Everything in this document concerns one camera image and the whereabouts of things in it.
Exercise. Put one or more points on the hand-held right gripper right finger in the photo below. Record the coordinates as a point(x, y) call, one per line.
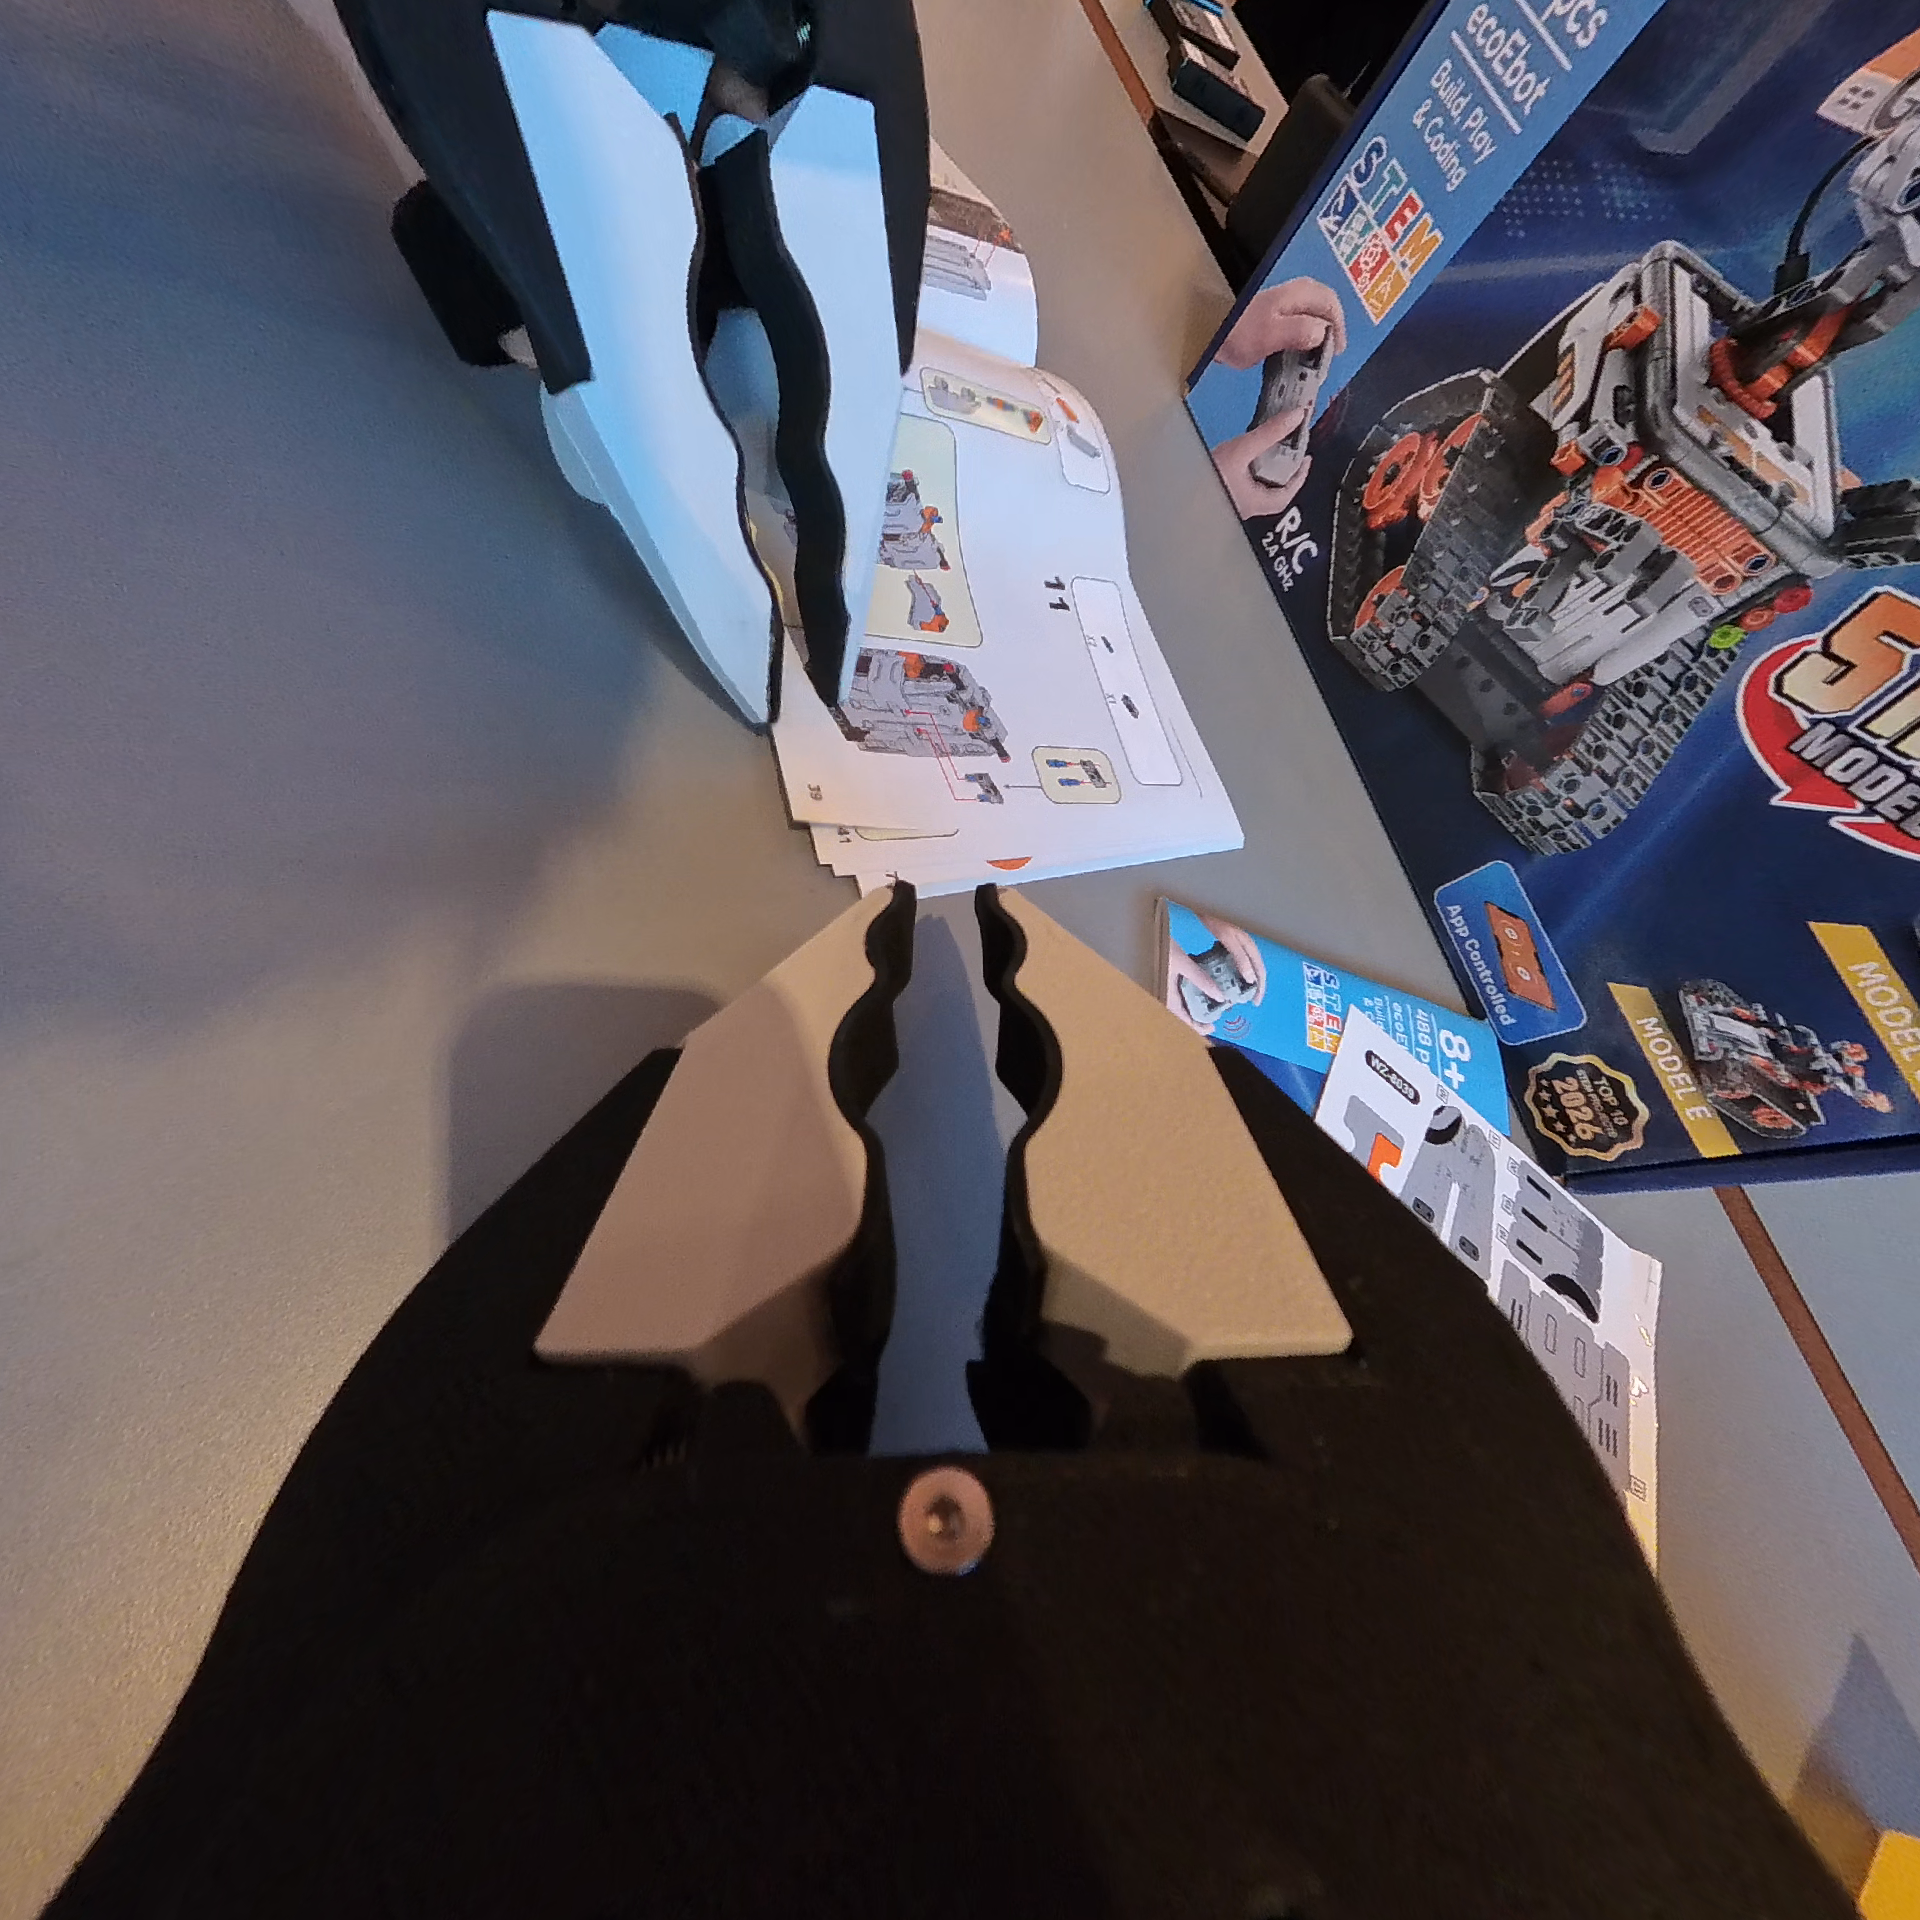
point(1152, 1199)

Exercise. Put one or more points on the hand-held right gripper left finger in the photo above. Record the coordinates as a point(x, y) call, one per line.
point(719, 1199)

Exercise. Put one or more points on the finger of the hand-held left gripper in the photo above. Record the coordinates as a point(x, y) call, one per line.
point(856, 377)
point(630, 302)

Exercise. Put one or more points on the white instruction booklet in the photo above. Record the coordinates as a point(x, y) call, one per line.
point(1112, 662)

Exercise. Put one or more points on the grey desk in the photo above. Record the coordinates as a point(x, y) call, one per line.
point(302, 749)

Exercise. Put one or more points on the blue instruction leaflet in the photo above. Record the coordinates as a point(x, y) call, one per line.
point(1261, 975)

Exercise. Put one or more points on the white sticker sheet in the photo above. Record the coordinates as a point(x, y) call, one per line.
point(1547, 1245)

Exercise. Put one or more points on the small black box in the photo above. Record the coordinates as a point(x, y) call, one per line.
point(1198, 24)
point(1221, 89)

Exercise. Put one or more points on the blue toy robot box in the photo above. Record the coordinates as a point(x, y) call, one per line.
point(1575, 451)

